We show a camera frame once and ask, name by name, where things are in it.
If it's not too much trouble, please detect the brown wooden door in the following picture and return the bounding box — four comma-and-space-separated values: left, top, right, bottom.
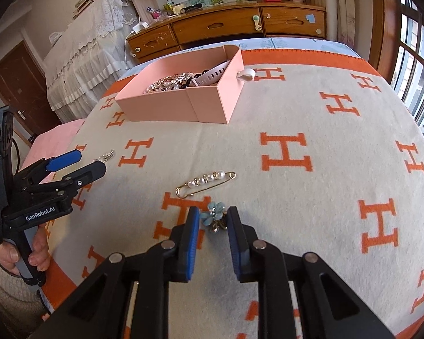
0, 40, 52, 142

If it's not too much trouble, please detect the blue flower brooch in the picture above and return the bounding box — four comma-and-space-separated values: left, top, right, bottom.
201, 201, 230, 234

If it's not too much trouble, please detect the silver crystal leaf brooch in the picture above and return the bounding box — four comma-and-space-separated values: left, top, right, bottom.
143, 72, 195, 94

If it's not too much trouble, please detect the grid pane window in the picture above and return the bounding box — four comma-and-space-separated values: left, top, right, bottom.
389, 0, 424, 151

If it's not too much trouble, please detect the scuffed wooden desk drawer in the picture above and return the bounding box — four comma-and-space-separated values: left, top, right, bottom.
129, 25, 181, 59

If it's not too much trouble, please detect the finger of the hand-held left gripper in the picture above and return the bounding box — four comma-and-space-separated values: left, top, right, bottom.
29, 162, 107, 199
14, 149, 83, 188

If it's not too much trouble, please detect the wooden desk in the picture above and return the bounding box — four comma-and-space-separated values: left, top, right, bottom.
127, 1, 327, 66

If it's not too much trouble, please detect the person's left hand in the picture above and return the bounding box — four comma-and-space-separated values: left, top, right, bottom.
0, 226, 52, 277

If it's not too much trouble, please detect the wide wooden desk drawer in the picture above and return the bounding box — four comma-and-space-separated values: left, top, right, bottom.
172, 8, 263, 44

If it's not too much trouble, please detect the person's left forearm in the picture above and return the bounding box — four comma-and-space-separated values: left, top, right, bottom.
0, 261, 52, 327

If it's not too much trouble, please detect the gold pearl safety pin brooch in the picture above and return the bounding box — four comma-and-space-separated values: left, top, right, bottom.
176, 170, 237, 198

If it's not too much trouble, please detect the pen holder with pens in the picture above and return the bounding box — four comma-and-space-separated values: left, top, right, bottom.
162, 0, 184, 17

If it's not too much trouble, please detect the orange and beige printed blanket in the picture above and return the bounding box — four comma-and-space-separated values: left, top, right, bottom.
39, 47, 424, 339

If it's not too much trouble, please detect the silver clasp charm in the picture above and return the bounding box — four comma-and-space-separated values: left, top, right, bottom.
97, 149, 116, 165

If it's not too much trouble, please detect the wooden drawer with blue sticker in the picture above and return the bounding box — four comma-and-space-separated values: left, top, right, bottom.
261, 6, 326, 38

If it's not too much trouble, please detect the pink cardboard box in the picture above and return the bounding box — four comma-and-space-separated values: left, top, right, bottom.
114, 44, 257, 125

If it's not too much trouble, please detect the pink quilt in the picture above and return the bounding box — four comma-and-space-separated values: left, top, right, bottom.
21, 118, 87, 184

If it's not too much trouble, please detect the stack of books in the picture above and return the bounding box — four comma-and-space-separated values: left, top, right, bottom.
72, 0, 120, 18

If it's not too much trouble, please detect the white charger cable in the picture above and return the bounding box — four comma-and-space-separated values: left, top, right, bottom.
124, 30, 139, 68

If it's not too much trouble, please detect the pink smart watch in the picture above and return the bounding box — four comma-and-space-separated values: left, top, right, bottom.
190, 60, 232, 87

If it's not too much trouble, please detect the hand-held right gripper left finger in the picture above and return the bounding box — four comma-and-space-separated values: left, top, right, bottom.
28, 207, 201, 339

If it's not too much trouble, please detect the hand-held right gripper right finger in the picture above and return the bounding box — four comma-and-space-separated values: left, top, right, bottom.
227, 207, 401, 339

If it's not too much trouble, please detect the pale floral curtain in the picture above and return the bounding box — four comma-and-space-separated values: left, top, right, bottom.
304, 0, 379, 54

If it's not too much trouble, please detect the piano under white lace cover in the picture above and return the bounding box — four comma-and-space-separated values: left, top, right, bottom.
44, 0, 139, 122

